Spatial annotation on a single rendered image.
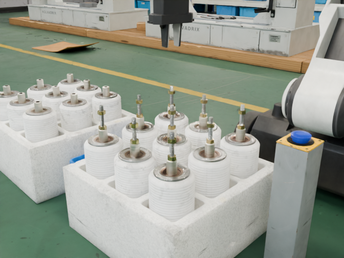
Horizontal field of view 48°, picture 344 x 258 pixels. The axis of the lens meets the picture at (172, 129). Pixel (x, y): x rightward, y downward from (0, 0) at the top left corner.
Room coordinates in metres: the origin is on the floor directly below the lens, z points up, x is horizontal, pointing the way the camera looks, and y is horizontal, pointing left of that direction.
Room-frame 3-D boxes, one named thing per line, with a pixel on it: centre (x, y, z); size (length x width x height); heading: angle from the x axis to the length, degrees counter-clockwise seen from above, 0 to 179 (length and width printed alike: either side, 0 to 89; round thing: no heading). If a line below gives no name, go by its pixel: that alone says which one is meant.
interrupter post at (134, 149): (0.78, 0.08, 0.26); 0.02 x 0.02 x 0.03
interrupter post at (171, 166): (0.70, 0.00, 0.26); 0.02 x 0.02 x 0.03
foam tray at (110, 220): (0.87, 0.00, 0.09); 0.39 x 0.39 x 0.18; 46
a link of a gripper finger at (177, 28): (1.04, -0.02, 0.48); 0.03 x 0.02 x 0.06; 32
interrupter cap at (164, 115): (1.03, 0.00, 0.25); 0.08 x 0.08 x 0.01
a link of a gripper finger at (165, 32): (1.02, 0.02, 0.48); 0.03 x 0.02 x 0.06; 32
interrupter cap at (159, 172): (0.70, 0.00, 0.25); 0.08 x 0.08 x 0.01
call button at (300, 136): (0.72, -0.26, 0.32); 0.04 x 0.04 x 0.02
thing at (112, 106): (1.24, 0.22, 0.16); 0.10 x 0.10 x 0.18
